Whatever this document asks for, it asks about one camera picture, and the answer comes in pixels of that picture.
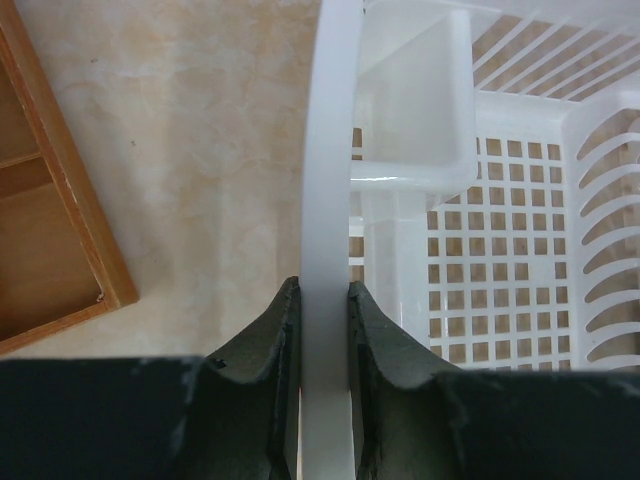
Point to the wooden compartment tray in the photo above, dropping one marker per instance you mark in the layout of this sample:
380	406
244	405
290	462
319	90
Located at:
60	263

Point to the white plastic dish rack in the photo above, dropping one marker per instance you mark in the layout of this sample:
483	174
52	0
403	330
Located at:
475	164

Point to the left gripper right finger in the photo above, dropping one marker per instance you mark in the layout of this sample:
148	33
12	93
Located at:
416	416

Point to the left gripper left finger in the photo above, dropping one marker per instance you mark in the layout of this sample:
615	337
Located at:
230	415

